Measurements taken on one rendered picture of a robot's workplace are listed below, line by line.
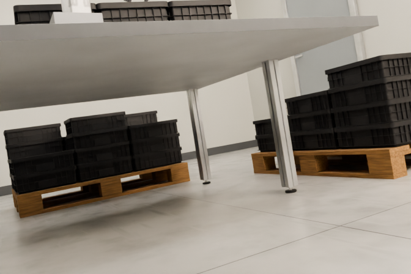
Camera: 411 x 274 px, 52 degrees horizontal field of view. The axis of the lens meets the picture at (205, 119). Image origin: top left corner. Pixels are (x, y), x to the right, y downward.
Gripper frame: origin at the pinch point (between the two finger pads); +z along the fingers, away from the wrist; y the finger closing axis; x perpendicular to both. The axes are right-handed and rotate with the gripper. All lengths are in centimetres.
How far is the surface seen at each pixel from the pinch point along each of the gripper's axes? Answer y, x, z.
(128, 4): -5.5, -8.6, -2.1
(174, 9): 13.9, -6.4, 1.3
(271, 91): 60, -6, 44
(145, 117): 24, 152, 104
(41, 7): -38.0, -12.0, -3.4
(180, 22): 1, -64, 0
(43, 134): -57, 137, 100
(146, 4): 2.1, -7.9, -1.6
